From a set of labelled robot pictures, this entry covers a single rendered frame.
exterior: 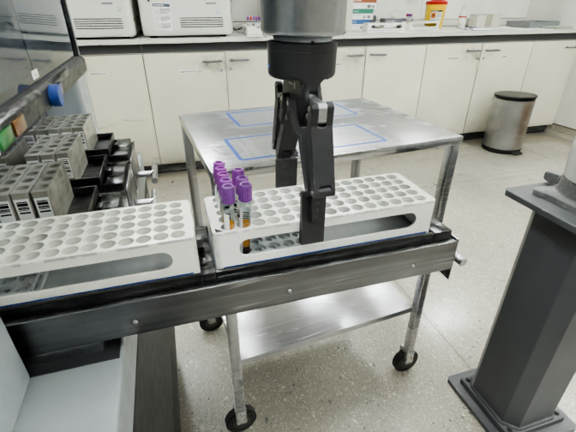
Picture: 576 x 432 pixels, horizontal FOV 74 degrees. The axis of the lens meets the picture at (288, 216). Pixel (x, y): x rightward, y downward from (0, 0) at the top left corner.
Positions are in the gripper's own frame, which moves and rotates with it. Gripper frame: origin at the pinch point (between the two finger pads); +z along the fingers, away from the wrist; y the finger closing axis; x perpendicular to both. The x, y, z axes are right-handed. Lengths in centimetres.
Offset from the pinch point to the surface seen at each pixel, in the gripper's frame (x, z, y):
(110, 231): 23.0, -0.5, -0.8
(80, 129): 32, -1, 40
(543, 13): -332, -17, 273
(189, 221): 14.1, -0.6, -1.1
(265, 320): -4, 58, 39
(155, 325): 19.5, 9.4, -6.7
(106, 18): 42, -14, 230
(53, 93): 29.5, -12.3, 18.8
